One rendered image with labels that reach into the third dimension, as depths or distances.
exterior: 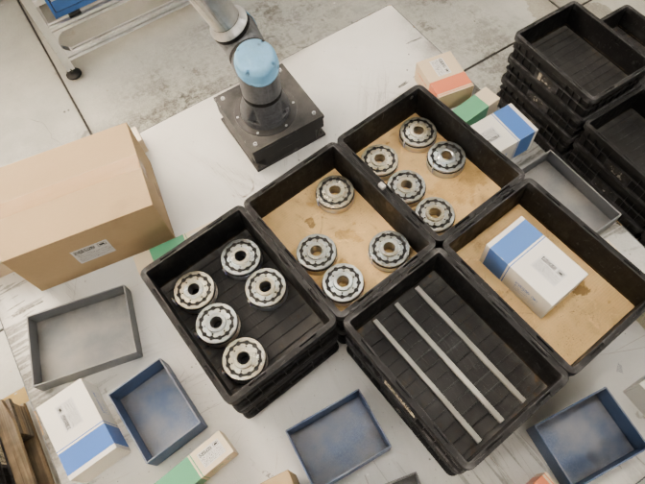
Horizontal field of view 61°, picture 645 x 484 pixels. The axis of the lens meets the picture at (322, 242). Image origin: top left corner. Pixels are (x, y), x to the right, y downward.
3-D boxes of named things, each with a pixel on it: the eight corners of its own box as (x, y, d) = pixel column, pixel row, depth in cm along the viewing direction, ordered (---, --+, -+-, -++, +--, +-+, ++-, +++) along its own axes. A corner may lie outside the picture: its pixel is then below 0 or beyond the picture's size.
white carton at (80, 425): (131, 451, 134) (116, 447, 126) (87, 483, 132) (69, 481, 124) (96, 385, 142) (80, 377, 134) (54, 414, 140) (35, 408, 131)
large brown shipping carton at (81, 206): (41, 291, 155) (0, 262, 137) (26, 208, 168) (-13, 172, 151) (176, 239, 160) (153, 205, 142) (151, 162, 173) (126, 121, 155)
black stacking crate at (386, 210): (250, 225, 148) (242, 204, 138) (335, 166, 155) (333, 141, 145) (341, 335, 133) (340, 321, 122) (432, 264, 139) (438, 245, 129)
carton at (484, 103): (482, 99, 176) (486, 86, 171) (495, 110, 174) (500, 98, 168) (426, 138, 170) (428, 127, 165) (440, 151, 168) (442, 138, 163)
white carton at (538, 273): (479, 260, 137) (486, 244, 129) (512, 232, 140) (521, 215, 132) (540, 319, 129) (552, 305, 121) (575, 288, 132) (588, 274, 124)
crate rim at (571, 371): (438, 248, 131) (439, 244, 129) (526, 180, 138) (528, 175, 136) (569, 379, 115) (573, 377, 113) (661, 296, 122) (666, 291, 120)
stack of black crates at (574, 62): (488, 112, 242) (513, 33, 202) (539, 83, 248) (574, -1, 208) (552, 175, 226) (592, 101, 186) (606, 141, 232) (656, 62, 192)
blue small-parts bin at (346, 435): (359, 394, 137) (359, 388, 131) (391, 449, 131) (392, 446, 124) (288, 434, 134) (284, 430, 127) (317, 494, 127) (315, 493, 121)
